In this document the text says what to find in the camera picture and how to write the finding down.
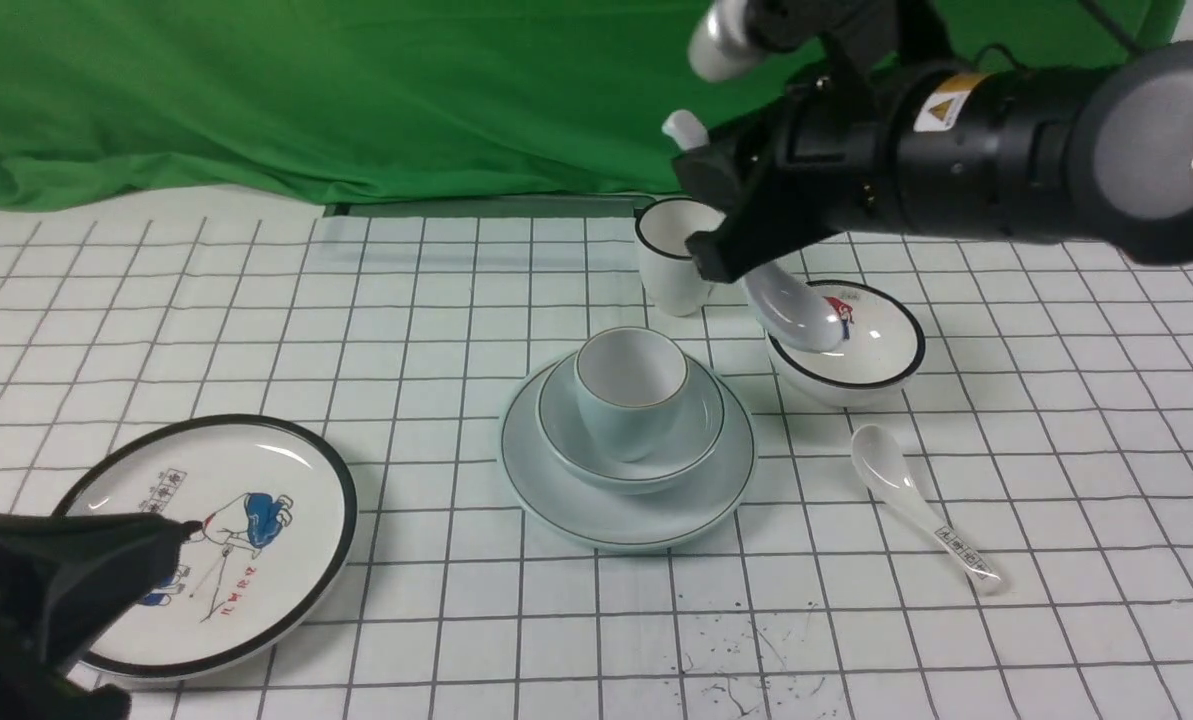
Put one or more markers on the pale green cup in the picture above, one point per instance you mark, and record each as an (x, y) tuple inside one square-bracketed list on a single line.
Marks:
[(630, 385)]

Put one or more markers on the plain white spoon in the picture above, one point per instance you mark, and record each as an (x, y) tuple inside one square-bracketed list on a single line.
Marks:
[(790, 311)]

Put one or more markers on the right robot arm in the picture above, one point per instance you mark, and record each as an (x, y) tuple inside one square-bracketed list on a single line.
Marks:
[(1028, 154)]

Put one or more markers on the black-rimmed bowl with picture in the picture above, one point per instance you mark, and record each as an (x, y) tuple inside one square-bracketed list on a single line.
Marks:
[(883, 347)]

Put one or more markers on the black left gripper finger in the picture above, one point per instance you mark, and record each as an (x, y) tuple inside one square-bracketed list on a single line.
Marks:
[(65, 580)]

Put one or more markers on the white black-rimmed cup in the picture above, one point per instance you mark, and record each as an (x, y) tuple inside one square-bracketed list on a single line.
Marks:
[(667, 271)]

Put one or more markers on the black-rimmed plate with cartoon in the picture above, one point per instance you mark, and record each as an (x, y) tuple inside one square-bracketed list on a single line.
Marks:
[(275, 511)]

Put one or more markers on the green backdrop cloth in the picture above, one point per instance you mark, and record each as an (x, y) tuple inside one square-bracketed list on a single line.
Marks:
[(350, 101)]

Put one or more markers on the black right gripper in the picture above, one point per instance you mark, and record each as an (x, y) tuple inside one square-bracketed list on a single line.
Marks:
[(820, 160)]

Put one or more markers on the white spoon with label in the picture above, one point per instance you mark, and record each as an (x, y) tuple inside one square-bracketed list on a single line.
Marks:
[(881, 466)]

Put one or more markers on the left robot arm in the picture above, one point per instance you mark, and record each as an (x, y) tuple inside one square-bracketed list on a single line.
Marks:
[(27, 691)]

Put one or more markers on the pale green plate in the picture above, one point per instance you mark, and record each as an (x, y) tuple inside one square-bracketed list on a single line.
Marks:
[(599, 518)]

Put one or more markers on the pale green bowl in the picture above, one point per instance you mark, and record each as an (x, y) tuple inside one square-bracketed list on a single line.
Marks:
[(682, 444)]

